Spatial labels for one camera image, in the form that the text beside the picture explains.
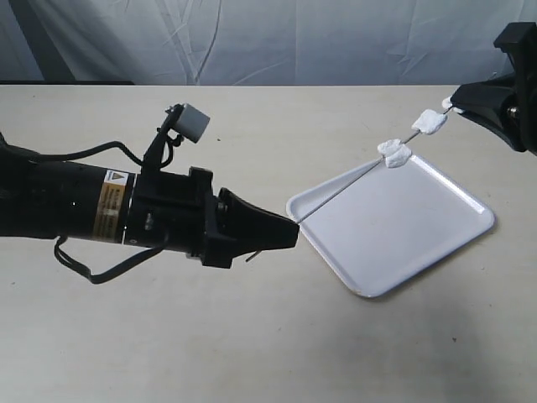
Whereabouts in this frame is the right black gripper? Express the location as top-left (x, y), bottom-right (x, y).
top-left (451, 23), bottom-right (536, 154)

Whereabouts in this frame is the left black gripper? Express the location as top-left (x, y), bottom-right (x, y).
top-left (125, 167), bottom-right (299, 268)

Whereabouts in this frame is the white foam piece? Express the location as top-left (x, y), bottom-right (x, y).
top-left (441, 97), bottom-right (464, 114)
top-left (411, 109), bottom-right (447, 135)
top-left (377, 139), bottom-right (413, 169)

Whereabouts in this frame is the thin metal skewer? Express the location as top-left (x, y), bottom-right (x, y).
top-left (246, 107), bottom-right (454, 264)

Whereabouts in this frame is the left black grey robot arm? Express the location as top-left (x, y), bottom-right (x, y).
top-left (1, 141), bottom-right (299, 269)

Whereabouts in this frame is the white rectangular plastic tray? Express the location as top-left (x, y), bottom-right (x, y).
top-left (286, 154), bottom-right (495, 298)

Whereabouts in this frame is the grey fabric backdrop curtain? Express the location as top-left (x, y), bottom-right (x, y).
top-left (1, 1), bottom-right (536, 86)

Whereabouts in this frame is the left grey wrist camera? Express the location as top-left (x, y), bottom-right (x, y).
top-left (142, 103), bottom-right (210, 172)

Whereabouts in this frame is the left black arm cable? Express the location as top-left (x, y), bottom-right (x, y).
top-left (53, 140), bottom-right (169, 285)

